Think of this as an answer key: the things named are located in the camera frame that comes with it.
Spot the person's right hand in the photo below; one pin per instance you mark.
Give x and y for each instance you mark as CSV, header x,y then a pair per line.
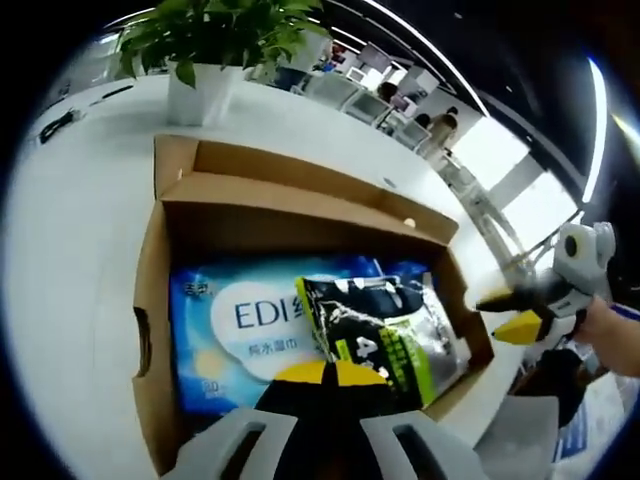
x,y
600,330

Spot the blue white standing banner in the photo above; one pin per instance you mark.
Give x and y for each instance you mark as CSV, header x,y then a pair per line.
x,y
590,425

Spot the black pen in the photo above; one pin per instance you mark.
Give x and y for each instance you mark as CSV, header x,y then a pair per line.
x,y
112,94

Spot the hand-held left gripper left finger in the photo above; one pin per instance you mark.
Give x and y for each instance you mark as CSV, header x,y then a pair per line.
x,y
280,430

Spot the blue wet wipes soft packet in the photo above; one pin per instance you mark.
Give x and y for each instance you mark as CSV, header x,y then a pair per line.
x,y
225,320

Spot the white ceiling light strip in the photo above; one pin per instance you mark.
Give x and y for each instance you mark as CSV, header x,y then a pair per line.
x,y
601,107

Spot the white office chair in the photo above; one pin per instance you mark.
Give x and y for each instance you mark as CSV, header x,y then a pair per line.
x,y
416,134
369,106

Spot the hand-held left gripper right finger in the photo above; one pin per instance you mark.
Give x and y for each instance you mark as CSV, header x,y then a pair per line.
x,y
370,400

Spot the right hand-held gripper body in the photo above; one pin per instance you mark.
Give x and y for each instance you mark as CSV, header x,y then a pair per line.
x,y
585,260

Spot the green potted plant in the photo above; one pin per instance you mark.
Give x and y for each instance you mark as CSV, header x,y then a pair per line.
x,y
190,95

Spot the black green soft packet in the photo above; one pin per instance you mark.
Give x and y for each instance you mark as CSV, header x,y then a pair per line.
x,y
380,310

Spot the brown cardboard shoe box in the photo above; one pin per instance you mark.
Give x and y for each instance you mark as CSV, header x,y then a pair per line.
x,y
300,200

